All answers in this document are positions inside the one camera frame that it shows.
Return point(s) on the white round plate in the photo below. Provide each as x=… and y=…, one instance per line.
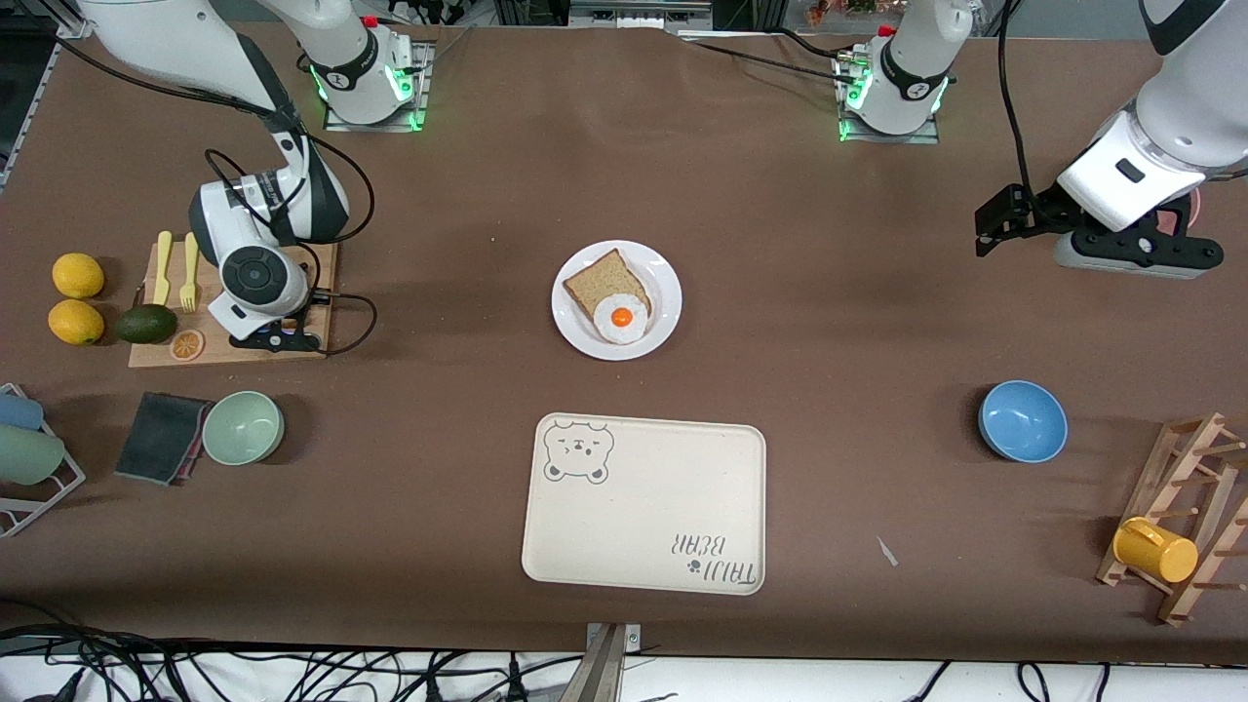
x=575, y=331

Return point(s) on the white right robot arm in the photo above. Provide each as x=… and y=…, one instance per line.
x=166, y=39

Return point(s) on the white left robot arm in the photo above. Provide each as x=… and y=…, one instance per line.
x=1170, y=117

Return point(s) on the pink disc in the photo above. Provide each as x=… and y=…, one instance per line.
x=1191, y=207

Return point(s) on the blue bowl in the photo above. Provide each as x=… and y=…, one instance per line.
x=1024, y=421

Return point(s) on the wooden mug rack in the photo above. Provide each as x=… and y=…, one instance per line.
x=1163, y=487

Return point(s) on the grey paper scrap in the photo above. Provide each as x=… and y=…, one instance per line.
x=886, y=551

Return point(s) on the yellow mug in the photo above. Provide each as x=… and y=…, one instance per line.
x=1160, y=554

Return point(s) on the toy fried egg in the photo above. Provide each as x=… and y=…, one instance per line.
x=621, y=317

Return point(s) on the brown bread slice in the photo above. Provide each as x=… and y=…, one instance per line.
x=600, y=283

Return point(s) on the cream bear print tray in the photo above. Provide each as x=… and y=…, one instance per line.
x=643, y=526

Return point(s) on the pale green bowl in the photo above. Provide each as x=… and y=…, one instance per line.
x=243, y=428

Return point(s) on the wooden cutting board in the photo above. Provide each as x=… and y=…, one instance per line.
x=219, y=357

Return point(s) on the yellow plastic fork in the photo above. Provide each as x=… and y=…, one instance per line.
x=190, y=292

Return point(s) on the orange slice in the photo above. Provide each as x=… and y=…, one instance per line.
x=187, y=345

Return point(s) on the yellow plastic knife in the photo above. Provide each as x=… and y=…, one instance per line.
x=163, y=263

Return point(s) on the dark green avocado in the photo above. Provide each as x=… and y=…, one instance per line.
x=147, y=324

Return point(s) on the dark grey folded cloth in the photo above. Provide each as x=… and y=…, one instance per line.
x=161, y=439

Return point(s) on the yellow lemon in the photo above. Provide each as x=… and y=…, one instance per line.
x=78, y=276
x=76, y=322

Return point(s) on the light blue cup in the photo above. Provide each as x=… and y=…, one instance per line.
x=19, y=411

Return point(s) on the pale green cup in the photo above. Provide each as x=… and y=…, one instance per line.
x=29, y=456

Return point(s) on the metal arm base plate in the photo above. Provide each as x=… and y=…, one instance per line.
x=422, y=88
x=916, y=138

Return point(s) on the aluminium profile frame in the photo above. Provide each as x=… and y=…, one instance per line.
x=634, y=12

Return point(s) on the grey metal clamp bracket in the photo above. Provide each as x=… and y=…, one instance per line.
x=604, y=673

